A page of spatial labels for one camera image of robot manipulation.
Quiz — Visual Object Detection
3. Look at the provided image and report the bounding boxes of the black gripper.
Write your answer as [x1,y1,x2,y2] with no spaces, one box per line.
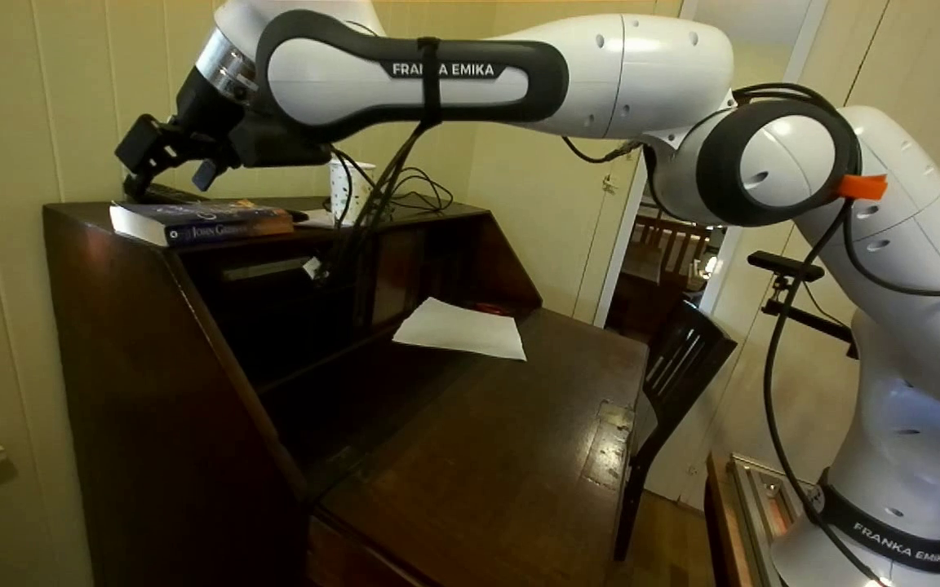
[110,66,247,205]

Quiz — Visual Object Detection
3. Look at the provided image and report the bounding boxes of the blue John Grisham paperback book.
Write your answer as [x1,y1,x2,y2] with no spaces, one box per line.
[109,198,299,253]

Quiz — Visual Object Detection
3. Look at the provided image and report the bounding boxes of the dark wooden secretary desk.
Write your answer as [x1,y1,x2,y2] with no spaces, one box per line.
[44,197,654,587]

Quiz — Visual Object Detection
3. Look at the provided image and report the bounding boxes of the dotted paper cup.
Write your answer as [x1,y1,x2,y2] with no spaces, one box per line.
[325,151,372,228]

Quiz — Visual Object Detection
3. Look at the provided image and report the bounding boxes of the white paper sheet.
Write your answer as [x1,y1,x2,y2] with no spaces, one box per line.
[387,293,530,366]

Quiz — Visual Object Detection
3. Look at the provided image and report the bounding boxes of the dark wooden slatted chair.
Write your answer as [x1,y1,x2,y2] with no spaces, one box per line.
[609,305,742,563]

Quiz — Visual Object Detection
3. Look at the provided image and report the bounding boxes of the light wooden robot table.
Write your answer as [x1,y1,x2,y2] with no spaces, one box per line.
[703,450,763,587]

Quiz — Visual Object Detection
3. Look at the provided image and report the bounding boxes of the black hanging forearm cable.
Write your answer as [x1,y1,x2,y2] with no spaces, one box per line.
[320,112,440,281]

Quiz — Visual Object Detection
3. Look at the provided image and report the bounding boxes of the black tangled cable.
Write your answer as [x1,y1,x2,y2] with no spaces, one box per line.
[365,160,457,223]

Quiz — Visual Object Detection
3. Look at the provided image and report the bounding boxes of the black velcro strap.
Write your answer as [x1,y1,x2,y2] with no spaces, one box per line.
[415,35,444,125]

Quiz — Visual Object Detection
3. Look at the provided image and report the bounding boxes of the white door frame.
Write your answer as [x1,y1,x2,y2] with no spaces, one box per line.
[588,0,835,331]

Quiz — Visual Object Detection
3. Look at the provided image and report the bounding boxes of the black camera on stand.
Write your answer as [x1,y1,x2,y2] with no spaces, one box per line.
[745,248,862,360]

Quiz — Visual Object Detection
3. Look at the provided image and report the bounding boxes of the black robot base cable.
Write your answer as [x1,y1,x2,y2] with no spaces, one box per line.
[724,78,940,587]

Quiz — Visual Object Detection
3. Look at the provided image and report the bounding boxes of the orange cable clip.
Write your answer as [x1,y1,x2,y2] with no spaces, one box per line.
[835,170,892,205]

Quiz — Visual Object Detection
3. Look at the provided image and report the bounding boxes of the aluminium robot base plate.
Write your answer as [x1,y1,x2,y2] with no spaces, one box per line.
[729,455,825,587]

